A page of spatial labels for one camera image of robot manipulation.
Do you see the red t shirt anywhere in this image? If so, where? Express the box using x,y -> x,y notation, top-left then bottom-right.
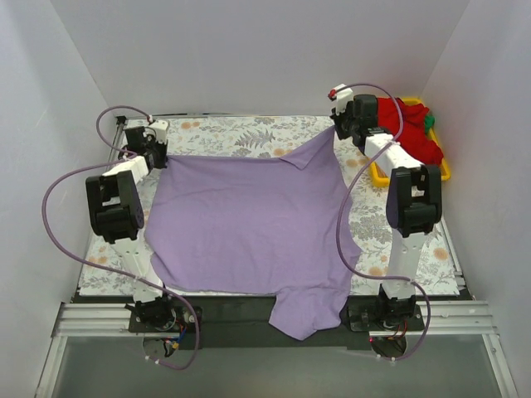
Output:
378,97 -> 443,166

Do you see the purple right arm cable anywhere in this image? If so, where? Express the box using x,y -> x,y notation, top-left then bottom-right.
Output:
334,82 -> 436,362

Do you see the yellow plastic bin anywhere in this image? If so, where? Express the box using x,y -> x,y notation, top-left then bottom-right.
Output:
369,98 -> 451,187

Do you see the purple t shirt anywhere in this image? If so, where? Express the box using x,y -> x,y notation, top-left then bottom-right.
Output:
144,128 -> 361,340

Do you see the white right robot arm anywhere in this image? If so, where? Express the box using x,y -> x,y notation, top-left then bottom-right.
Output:
329,85 -> 442,330

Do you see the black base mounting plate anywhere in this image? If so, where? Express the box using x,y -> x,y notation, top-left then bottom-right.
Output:
126,296 -> 426,355

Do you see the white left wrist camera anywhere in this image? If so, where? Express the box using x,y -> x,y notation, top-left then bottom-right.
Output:
145,119 -> 170,144

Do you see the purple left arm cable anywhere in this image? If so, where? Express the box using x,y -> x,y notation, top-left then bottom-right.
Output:
41,106 -> 202,371

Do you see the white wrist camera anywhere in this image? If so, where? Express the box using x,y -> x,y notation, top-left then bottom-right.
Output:
145,119 -> 170,144
328,84 -> 354,116

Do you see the floral patterned table mat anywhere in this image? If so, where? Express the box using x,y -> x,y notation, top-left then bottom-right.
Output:
77,116 -> 465,300

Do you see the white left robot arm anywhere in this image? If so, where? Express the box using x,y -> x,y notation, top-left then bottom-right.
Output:
85,120 -> 177,332

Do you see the green t shirt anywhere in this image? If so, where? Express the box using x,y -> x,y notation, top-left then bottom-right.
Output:
424,114 -> 436,132

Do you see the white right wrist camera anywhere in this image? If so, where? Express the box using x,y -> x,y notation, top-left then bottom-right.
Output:
328,84 -> 354,116

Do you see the aluminium frame rail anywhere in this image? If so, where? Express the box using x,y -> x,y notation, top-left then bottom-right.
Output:
51,298 -> 518,397

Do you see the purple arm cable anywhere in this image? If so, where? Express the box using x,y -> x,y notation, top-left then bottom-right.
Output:
334,82 -> 436,362
41,106 -> 202,371

